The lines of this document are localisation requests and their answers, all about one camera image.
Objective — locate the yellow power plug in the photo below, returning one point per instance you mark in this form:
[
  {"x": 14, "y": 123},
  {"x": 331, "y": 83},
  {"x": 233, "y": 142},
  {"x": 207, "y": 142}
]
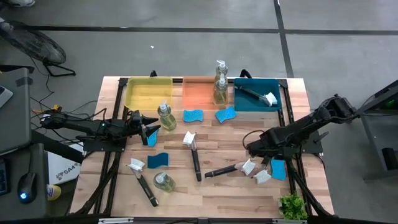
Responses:
[{"x": 56, "y": 109}]

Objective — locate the small green artificial plant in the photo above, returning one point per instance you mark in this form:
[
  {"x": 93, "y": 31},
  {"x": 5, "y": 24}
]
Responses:
[{"x": 292, "y": 207}]

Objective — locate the black frame bracket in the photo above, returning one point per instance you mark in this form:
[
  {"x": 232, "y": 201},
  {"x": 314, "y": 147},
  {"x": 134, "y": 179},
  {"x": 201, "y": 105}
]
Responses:
[
  {"x": 152, "y": 74},
  {"x": 245, "y": 73}
]

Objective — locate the orange translucent plastic bin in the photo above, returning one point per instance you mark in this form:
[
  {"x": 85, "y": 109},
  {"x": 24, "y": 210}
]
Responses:
[{"x": 197, "y": 93}]

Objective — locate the grey laptop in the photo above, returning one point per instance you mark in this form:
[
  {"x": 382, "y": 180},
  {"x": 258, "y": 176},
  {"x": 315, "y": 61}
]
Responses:
[{"x": 4, "y": 96}]

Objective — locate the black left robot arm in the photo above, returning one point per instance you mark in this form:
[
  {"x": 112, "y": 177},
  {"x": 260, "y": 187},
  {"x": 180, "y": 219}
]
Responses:
[{"x": 77, "y": 126}]

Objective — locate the teal blue plastic bin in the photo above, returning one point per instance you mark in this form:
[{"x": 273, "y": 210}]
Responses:
[{"x": 248, "y": 104}]

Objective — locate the yellow translucent plastic bin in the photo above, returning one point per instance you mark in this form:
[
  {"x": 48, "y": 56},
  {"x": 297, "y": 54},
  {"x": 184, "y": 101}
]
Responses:
[{"x": 148, "y": 93}]

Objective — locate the white cardboard box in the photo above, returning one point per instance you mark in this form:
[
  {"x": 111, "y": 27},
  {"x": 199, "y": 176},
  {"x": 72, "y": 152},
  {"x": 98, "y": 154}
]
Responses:
[{"x": 62, "y": 168}]

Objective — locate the yellow and white container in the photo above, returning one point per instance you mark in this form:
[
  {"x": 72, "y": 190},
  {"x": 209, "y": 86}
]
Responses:
[{"x": 53, "y": 192}]

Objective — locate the black computer mouse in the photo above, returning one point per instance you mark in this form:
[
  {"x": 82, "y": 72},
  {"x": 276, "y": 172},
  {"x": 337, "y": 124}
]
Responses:
[{"x": 26, "y": 188}]

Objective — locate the black floor fan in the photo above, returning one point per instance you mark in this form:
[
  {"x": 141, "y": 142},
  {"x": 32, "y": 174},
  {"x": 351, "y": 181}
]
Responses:
[{"x": 34, "y": 43}]

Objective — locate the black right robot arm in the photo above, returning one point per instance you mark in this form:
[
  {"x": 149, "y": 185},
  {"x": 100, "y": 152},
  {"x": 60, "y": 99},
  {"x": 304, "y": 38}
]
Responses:
[{"x": 311, "y": 119}]

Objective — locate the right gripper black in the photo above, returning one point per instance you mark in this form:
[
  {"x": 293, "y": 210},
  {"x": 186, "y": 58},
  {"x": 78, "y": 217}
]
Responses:
[{"x": 269, "y": 144}]

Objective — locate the dark keyboard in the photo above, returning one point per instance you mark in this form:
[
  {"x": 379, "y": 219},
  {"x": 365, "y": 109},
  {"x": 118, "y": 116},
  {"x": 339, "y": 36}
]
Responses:
[{"x": 3, "y": 177}]

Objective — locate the black metal table frame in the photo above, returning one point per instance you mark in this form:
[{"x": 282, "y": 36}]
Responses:
[{"x": 118, "y": 93}]

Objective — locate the grey equipment cart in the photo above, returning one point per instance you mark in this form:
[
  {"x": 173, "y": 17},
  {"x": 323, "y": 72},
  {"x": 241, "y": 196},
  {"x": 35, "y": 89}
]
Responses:
[{"x": 379, "y": 133}]

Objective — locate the blue kitchen sponge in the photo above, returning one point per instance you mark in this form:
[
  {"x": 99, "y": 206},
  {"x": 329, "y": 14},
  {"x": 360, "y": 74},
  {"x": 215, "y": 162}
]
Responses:
[
  {"x": 153, "y": 140},
  {"x": 278, "y": 170},
  {"x": 158, "y": 160},
  {"x": 193, "y": 115},
  {"x": 225, "y": 115}
]

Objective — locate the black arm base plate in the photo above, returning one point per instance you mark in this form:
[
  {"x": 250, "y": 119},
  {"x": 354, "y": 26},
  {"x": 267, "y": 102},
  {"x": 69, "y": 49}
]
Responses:
[
  {"x": 311, "y": 146},
  {"x": 102, "y": 147}
]

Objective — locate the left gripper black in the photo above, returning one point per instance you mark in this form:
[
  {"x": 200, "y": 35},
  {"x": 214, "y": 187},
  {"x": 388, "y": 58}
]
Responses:
[{"x": 135, "y": 123}]

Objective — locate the grey desk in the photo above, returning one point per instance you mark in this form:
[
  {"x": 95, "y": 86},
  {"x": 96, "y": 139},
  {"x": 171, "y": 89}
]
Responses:
[{"x": 15, "y": 124}]

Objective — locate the clear green dish soap bottle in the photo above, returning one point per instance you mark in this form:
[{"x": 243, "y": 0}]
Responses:
[
  {"x": 220, "y": 95},
  {"x": 164, "y": 183},
  {"x": 167, "y": 120},
  {"x": 221, "y": 71}
]

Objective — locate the person's shoe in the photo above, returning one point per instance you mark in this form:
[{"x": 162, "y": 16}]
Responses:
[
  {"x": 5, "y": 25},
  {"x": 21, "y": 2}
]

